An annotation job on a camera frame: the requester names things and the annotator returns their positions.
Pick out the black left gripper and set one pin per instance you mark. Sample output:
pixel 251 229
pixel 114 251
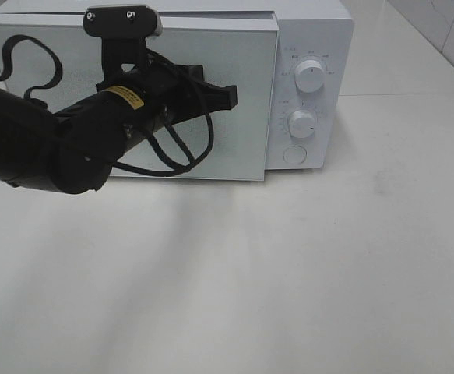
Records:
pixel 131 106

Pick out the round white door button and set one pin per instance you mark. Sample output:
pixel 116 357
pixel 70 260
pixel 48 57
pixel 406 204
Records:
pixel 295 155

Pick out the white microwave door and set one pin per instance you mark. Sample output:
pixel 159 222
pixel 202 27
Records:
pixel 236 49

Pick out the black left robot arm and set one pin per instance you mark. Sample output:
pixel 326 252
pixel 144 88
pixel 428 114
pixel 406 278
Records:
pixel 34 156

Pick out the white lower timer knob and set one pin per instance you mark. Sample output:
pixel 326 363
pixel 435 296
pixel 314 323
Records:
pixel 301 124

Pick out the white upper power knob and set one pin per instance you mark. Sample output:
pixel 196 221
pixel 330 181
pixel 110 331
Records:
pixel 309 75

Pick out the white microwave oven body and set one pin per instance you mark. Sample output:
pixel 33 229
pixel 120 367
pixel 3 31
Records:
pixel 286 59

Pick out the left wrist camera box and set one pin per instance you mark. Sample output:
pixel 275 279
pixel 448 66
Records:
pixel 122 22

